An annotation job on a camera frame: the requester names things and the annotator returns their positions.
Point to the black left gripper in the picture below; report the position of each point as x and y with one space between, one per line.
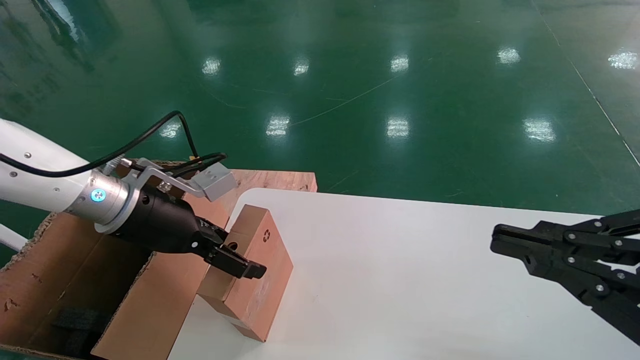
160 225

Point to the large open cardboard box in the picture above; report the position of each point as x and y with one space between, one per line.
150 310

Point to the small cardboard box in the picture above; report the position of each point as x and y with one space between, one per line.
260 300

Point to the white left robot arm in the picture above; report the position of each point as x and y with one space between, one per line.
40 180

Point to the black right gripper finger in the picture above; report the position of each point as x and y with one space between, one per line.
575 237
585 285

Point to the wooden pallet board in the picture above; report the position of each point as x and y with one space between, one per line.
280 180

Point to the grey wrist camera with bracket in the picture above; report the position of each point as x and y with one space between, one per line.
215 180

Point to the white rounded panel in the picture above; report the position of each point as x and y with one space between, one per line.
12 239

